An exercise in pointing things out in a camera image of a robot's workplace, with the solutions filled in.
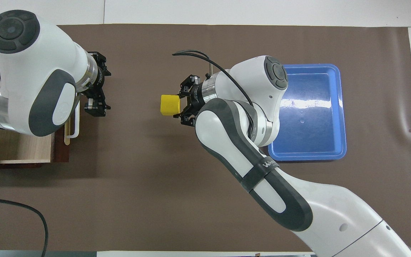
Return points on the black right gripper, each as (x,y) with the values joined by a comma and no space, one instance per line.
(195,94)

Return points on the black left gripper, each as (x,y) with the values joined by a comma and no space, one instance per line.
(99,80)

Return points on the yellow cube block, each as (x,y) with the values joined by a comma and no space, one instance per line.
(170,104)

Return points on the wooden drawer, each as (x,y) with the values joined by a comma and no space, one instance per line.
(23,148)

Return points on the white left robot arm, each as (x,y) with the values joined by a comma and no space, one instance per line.
(41,64)

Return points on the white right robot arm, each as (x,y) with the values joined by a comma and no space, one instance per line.
(280,200)

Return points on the brown paper table mat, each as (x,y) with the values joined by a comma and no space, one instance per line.
(137,196)

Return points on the blue plastic tray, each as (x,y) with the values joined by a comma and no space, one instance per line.
(316,117)

